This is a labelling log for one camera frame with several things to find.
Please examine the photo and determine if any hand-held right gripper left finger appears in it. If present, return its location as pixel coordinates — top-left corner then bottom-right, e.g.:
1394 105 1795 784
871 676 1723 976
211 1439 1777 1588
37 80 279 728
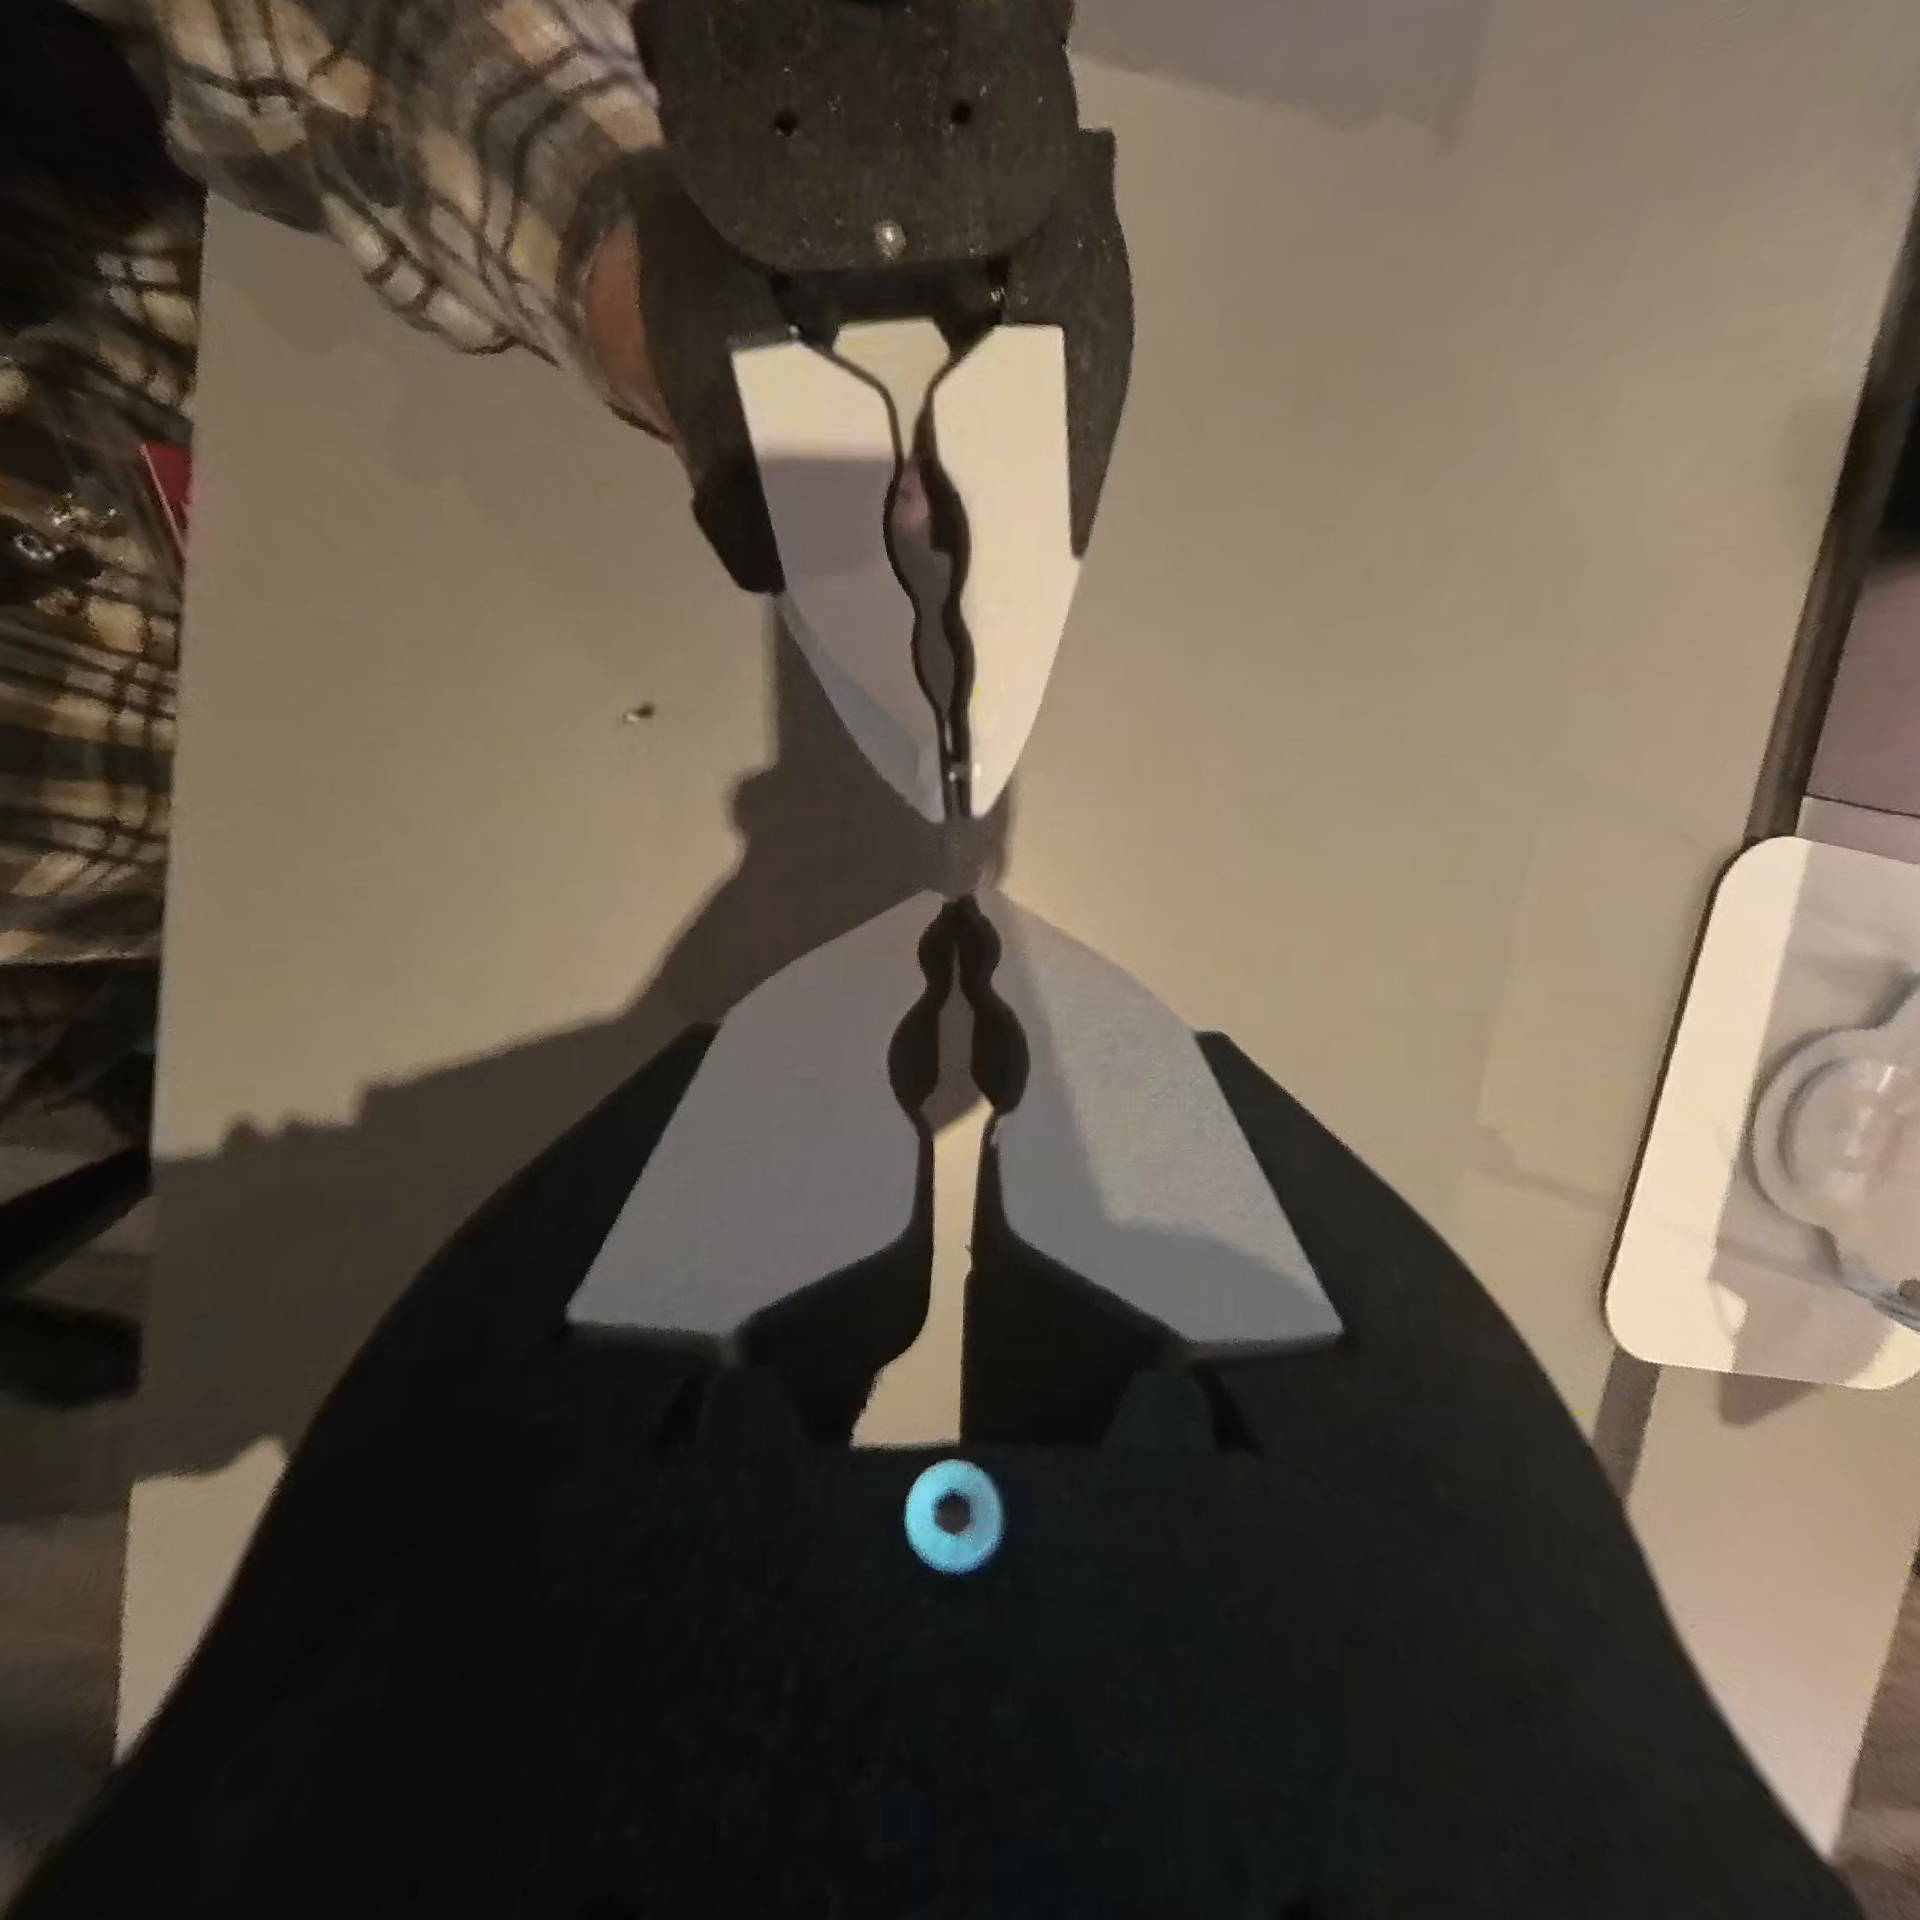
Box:
568 901 954 1450

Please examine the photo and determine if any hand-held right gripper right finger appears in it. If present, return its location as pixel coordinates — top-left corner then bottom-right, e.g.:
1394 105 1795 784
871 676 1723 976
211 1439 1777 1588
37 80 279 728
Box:
960 901 1347 1450

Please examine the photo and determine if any white tablet stand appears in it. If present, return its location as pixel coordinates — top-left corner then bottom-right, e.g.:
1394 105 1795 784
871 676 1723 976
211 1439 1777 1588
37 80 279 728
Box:
1601 835 1920 1392

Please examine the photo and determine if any red flat object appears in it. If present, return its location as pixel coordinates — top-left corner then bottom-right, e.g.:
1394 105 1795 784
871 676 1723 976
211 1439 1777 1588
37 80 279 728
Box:
139 440 198 577

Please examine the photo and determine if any person's left forearm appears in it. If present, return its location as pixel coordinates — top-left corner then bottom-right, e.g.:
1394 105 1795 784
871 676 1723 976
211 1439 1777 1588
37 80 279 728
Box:
112 0 673 372

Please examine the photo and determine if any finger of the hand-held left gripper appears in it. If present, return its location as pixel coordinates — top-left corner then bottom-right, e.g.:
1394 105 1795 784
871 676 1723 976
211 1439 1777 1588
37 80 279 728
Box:
730 320 962 828
904 320 1078 828

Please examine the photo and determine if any person's left hand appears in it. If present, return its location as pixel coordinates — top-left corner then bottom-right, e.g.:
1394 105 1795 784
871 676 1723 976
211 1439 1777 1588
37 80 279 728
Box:
583 218 681 442

